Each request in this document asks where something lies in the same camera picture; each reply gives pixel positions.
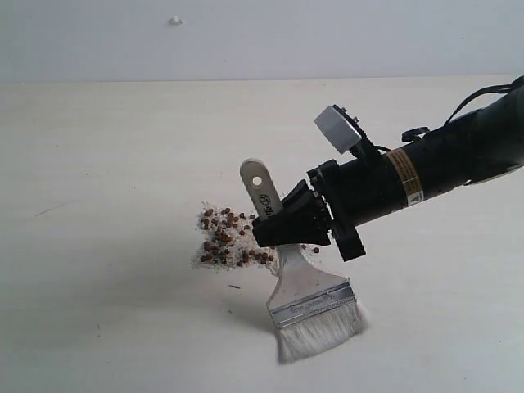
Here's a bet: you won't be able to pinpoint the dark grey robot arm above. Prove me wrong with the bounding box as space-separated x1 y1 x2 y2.
253 79 523 261

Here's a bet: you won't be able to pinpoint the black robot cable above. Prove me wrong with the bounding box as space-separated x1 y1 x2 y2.
374 84 515 155

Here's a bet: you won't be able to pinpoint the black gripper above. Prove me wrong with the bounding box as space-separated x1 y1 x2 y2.
252 160 366 261

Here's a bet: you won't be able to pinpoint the wooden paint brush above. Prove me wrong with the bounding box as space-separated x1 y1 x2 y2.
239 157 369 364

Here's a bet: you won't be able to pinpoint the scattered rice and brown pellets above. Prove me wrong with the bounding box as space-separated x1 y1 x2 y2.
191 201 280 276

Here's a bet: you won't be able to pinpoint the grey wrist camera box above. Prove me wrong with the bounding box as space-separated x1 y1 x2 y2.
314 105 363 154

